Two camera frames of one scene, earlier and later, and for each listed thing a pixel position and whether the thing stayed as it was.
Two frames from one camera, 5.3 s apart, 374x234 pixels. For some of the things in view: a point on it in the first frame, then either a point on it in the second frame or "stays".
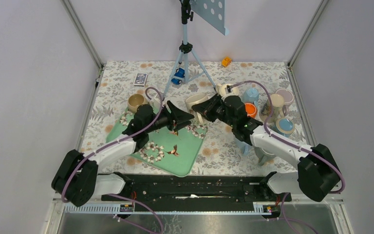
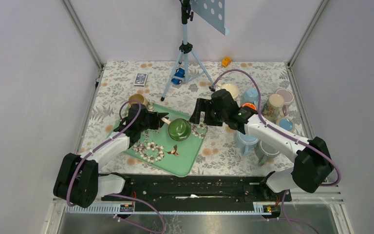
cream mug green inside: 191,100 -> 179,129
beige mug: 134,101 stays
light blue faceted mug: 251,95 stays
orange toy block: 226,61 stays
